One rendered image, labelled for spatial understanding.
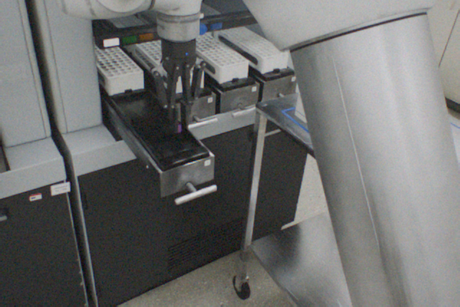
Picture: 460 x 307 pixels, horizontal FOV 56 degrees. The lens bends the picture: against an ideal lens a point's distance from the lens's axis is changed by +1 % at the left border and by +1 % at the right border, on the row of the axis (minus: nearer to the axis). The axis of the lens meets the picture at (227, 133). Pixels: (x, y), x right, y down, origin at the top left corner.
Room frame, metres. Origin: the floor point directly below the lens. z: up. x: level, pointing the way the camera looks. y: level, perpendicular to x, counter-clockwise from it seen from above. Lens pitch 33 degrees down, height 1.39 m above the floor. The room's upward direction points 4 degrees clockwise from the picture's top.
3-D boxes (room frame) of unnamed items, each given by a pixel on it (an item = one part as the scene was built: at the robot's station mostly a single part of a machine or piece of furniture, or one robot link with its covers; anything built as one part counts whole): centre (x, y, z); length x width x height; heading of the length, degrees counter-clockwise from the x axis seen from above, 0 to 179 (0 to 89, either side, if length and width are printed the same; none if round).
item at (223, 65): (1.28, 0.07, 0.83); 0.30 x 0.10 x 0.06; 35
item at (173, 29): (0.89, 0.12, 1.07); 0.09 x 0.09 x 0.06
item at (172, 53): (0.89, 0.12, 1.00); 0.08 x 0.07 x 0.09; 125
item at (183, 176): (1.01, 0.26, 0.78); 0.73 x 0.14 x 0.09; 35
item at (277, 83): (1.48, 0.03, 0.78); 0.73 x 0.14 x 0.09; 35
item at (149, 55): (1.19, 0.20, 0.83); 0.30 x 0.10 x 0.06; 35
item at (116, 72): (1.16, 0.36, 0.83); 0.30 x 0.10 x 0.06; 35
